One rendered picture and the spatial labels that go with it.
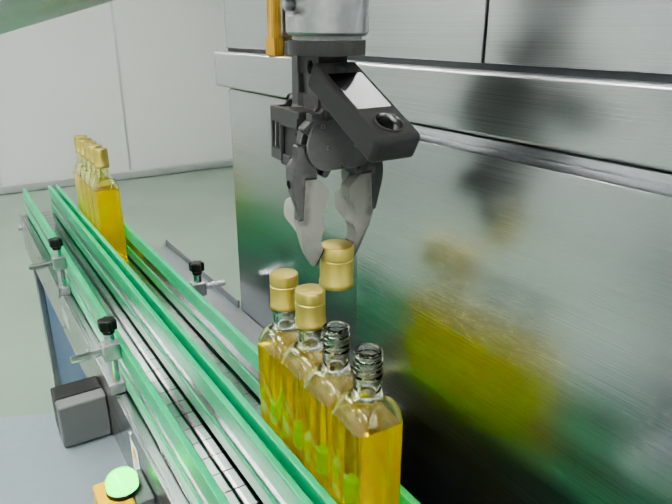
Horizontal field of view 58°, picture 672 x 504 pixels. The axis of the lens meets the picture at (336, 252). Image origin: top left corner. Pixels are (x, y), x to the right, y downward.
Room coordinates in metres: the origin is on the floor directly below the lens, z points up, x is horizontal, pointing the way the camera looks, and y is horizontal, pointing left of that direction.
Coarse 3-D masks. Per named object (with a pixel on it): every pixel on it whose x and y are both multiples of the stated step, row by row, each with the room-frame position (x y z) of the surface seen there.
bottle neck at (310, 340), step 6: (300, 330) 0.61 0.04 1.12; (318, 330) 0.61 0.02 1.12; (300, 336) 0.61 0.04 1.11; (306, 336) 0.61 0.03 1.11; (312, 336) 0.61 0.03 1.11; (318, 336) 0.61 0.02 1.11; (300, 342) 0.61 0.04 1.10; (306, 342) 0.61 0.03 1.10; (312, 342) 0.61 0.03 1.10; (318, 342) 0.61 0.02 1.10; (306, 348) 0.61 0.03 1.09; (312, 348) 0.61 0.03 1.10
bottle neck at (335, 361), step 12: (324, 324) 0.57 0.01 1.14; (336, 324) 0.58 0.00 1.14; (348, 324) 0.58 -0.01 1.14; (324, 336) 0.56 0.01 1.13; (336, 336) 0.56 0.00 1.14; (348, 336) 0.56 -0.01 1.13; (324, 348) 0.56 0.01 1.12; (336, 348) 0.56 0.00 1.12; (348, 348) 0.56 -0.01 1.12; (324, 360) 0.56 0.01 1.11; (336, 360) 0.55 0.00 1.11; (348, 360) 0.56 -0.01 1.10; (336, 372) 0.55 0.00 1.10
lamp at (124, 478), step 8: (112, 472) 0.69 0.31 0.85; (120, 472) 0.69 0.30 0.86; (128, 472) 0.69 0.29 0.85; (136, 472) 0.70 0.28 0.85; (112, 480) 0.67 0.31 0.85; (120, 480) 0.67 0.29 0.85; (128, 480) 0.68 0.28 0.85; (136, 480) 0.69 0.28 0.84; (112, 488) 0.67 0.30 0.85; (120, 488) 0.67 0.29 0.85; (128, 488) 0.67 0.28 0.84; (136, 488) 0.68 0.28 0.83; (112, 496) 0.67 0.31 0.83; (120, 496) 0.67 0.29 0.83; (128, 496) 0.67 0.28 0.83
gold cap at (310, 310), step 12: (300, 288) 0.62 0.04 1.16; (312, 288) 0.62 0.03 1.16; (300, 300) 0.61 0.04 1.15; (312, 300) 0.60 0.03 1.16; (324, 300) 0.61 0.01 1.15; (300, 312) 0.61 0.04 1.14; (312, 312) 0.60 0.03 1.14; (324, 312) 0.61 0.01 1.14; (300, 324) 0.61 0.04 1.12; (312, 324) 0.60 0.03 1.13
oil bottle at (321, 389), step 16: (320, 368) 0.57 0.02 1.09; (352, 368) 0.57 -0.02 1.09; (304, 384) 0.57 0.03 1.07; (320, 384) 0.55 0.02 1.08; (336, 384) 0.54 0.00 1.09; (352, 384) 0.55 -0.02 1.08; (304, 400) 0.57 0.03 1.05; (320, 400) 0.54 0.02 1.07; (304, 416) 0.57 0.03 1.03; (320, 416) 0.54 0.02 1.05; (304, 432) 0.57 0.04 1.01; (320, 432) 0.54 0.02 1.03; (304, 448) 0.57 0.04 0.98; (320, 448) 0.54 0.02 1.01; (320, 464) 0.54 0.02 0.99; (320, 480) 0.54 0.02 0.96
